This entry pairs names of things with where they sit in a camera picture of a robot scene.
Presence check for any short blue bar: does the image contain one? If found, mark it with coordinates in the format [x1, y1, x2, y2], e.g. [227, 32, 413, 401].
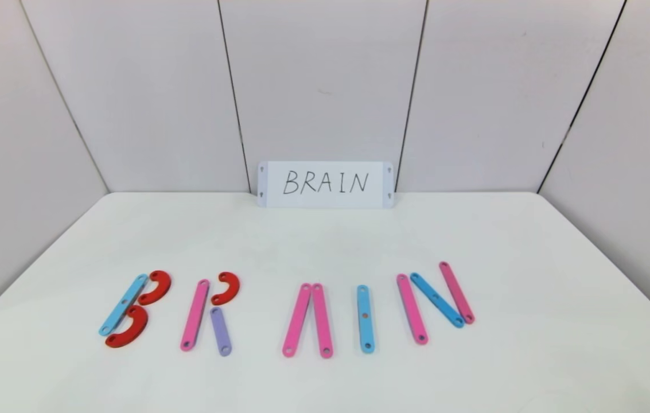
[410, 272, 465, 329]

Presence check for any red C-shaped piece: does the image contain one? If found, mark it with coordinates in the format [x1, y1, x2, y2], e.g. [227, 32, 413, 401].
[138, 270, 172, 306]
[211, 271, 241, 306]
[105, 305, 149, 348]

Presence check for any pink bar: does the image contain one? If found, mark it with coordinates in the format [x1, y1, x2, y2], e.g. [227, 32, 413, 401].
[282, 283, 313, 358]
[396, 274, 429, 345]
[312, 283, 334, 359]
[180, 279, 211, 351]
[439, 262, 476, 325]

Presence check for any blue bar with orange hole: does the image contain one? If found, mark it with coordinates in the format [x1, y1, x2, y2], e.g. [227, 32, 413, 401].
[357, 285, 375, 354]

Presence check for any short purple bar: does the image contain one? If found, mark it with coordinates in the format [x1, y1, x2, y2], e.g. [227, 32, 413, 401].
[210, 307, 232, 357]

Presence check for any long blue bar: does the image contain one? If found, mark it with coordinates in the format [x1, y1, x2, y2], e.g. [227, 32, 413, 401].
[99, 274, 149, 337]

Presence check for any white BRAIN sign card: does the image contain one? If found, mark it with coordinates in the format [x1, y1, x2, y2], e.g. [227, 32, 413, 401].
[257, 161, 395, 209]

